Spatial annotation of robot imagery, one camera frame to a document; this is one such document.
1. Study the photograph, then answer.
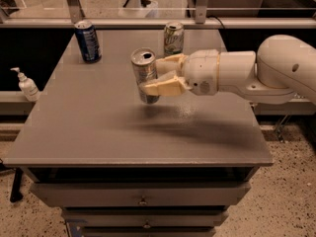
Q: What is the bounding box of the white pump sanitizer bottle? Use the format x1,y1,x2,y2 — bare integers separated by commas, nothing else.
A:
11,67,40,102

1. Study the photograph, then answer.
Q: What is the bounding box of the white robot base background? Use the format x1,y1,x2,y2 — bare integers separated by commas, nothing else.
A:
118,0,158,18

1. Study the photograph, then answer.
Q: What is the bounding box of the blue pepsi can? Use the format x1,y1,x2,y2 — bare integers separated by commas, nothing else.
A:
74,20,102,63

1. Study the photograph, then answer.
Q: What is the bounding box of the black cable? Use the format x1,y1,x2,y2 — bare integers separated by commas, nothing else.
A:
207,15,227,30

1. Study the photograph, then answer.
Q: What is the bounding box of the metal frame post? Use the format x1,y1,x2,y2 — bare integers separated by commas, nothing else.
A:
66,0,85,24
195,0,208,24

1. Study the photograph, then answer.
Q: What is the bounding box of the top grey drawer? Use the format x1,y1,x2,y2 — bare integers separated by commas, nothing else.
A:
31,182,251,207

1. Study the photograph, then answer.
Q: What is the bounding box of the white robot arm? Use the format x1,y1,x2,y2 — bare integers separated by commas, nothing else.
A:
140,35,316,105

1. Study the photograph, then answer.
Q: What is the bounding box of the left metal frame post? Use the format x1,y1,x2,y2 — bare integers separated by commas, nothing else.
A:
66,0,85,24

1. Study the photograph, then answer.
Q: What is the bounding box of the green white 7up can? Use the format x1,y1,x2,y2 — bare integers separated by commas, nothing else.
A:
164,22,185,56

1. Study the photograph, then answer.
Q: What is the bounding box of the black stand leg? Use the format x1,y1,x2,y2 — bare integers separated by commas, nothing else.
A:
10,168,23,203

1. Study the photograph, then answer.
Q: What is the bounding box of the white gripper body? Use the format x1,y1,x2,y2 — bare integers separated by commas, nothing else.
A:
183,49,219,96

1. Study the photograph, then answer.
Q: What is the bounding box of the right metal frame post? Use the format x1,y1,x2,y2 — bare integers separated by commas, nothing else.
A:
195,0,208,24

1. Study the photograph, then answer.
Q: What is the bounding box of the grey drawer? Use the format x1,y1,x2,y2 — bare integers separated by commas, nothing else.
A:
31,182,251,207
62,209,228,227

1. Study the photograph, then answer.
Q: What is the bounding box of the silver redbull can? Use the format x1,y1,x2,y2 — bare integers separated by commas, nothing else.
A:
130,47,159,104

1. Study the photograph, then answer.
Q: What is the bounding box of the grey drawer cabinet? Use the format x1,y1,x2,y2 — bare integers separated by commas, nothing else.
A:
5,31,273,237

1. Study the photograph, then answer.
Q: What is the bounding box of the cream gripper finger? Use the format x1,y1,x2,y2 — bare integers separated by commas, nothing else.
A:
155,53,187,74
139,75,191,97

